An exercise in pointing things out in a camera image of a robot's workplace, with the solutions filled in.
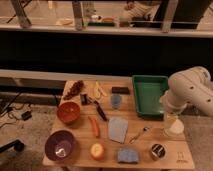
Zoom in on black eraser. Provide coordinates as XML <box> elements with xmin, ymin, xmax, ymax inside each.
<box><xmin>112</xmin><ymin>87</ymin><xmax>130</xmax><ymax>94</ymax></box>

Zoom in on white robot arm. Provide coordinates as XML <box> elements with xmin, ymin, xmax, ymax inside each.
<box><xmin>160</xmin><ymin>66</ymin><xmax>213</xmax><ymax>137</ymax></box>

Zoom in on white paper cup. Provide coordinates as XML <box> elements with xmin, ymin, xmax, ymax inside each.
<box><xmin>164</xmin><ymin>120</ymin><xmax>184</xmax><ymax>136</ymax></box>

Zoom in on small blue cup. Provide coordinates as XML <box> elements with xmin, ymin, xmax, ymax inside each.
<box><xmin>110</xmin><ymin>94</ymin><xmax>122</xmax><ymax>109</ymax></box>

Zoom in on metal spoon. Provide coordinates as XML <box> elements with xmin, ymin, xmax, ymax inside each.
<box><xmin>129</xmin><ymin>127</ymin><xmax>150</xmax><ymax>144</ymax></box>

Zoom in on green plastic tray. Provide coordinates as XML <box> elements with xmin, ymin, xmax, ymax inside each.
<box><xmin>132</xmin><ymin>75</ymin><xmax>168</xmax><ymax>119</ymax></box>

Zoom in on round metal tin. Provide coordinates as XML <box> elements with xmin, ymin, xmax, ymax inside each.
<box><xmin>150</xmin><ymin>144</ymin><xmax>166</xmax><ymax>160</ymax></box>

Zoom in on light blue cloth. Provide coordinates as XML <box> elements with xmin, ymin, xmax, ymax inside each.
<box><xmin>108</xmin><ymin>117</ymin><xmax>128</xmax><ymax>143</ymax></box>

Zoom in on blue sponge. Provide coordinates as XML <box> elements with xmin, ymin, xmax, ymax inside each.
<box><xmin>117</xmin><ymin>148</ymin><xmax>139</xmax><ymax>164</ymax></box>

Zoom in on orange carrot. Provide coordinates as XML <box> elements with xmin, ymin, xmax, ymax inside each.
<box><xmin>88</xmin><ymin>116</ymin><xmax>100</xmax><ymax>138</ymax></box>

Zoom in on peeled banana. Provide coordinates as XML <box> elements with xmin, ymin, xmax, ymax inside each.
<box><xmin>94</xmin><ymin>81</ymin><xmax>107</xmax><ymax>99</ymax></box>

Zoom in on black binder clip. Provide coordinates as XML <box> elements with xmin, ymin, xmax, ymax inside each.
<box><xmin>80</xmin><ymin>94</ymin><xmax>91</xmax><ymax>105</ymax></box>

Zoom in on bunch of dark grapes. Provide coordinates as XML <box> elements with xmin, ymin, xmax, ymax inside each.
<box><xmin>63</xmin><ymin>80</ymin><xmax>84</xmax><ymax>100</ymax></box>

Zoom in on orange red bowl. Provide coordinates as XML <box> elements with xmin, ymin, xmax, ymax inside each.
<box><xmin>57</xmin><ymin>102</ymin><xmax>80</xmax><ymax>124</ymax></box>

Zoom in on purple bowl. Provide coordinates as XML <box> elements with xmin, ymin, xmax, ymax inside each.
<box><xmin>45</xmin><ymin>130</ymin><xmax>77</xmax><ymax>161</ymax></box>

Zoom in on black power adapter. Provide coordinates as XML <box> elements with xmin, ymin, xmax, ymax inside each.
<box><xmin>21</xmin><ymin>111</ymin><xmax>32</xmax><ymax>121</ymax></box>

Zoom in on black handled knife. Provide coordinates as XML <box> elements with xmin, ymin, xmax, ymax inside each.
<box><xmin>94</xmin><ymin>101</ymin><xmax>108</xmax><ymax>121</ymax></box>

